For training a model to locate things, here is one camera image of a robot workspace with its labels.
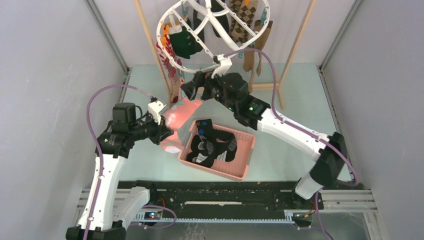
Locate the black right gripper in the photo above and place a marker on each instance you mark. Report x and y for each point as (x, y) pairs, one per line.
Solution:
(208, 82)

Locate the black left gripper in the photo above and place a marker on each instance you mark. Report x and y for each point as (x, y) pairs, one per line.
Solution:
(162, 131)

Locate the pink green patterned sock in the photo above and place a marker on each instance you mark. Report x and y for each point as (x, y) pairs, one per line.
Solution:
(175, 118)

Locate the black blue white sock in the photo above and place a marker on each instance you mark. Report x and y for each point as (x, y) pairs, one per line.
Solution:
(203, 145)

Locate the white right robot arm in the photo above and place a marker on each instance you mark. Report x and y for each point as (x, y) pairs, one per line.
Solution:
(327, 151)

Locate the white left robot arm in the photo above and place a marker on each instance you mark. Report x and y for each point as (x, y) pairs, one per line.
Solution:
(99, 219)

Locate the white oval clip hanger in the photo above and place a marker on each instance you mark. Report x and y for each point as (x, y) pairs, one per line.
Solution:
(182, 9)

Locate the wooden hanger rack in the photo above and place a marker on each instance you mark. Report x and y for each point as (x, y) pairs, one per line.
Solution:
(211, 17)

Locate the red white striped sock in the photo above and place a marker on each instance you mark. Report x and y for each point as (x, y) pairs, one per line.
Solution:
(174, 74)

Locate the brown argyle sock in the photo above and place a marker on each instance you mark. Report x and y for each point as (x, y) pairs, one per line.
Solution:
(245, 10)

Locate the pink plastic basket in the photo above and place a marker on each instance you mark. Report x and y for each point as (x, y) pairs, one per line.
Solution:
(237, 169)

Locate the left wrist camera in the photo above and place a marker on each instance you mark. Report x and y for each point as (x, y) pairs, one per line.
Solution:
(157, 108)

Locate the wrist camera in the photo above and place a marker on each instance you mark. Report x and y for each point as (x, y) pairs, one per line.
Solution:
(224, 63)
(157, 108)

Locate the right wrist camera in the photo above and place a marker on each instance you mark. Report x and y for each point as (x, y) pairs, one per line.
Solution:
(224, 63)

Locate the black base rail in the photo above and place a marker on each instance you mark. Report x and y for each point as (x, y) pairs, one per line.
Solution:
(248, 201)

